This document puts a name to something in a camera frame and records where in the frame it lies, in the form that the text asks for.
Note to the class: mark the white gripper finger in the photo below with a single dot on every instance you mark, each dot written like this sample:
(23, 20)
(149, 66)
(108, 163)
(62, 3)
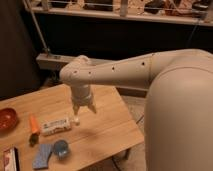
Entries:
(76, 109)
(92, 107)

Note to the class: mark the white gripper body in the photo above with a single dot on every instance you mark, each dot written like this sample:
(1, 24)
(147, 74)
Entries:
(82, 95)

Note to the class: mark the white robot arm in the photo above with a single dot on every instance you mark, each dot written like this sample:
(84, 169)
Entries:
(178, 123)

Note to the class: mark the red ceramic bowl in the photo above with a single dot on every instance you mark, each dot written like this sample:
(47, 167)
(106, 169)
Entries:
(8, 119)

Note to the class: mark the blue round cup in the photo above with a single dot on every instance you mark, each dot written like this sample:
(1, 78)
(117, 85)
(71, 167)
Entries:
(61, 148)

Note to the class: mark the orange carrot toy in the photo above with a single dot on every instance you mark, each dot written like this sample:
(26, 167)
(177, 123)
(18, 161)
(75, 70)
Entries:
(35, 131)

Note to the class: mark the blue sponge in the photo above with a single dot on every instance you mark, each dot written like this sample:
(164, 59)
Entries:
(42, 157)

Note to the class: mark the red and white box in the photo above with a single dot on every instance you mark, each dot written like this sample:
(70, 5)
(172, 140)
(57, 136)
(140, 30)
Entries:
(11, 159)

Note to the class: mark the grey metal rail frame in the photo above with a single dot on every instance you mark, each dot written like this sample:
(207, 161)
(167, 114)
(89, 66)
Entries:
(106, 37)

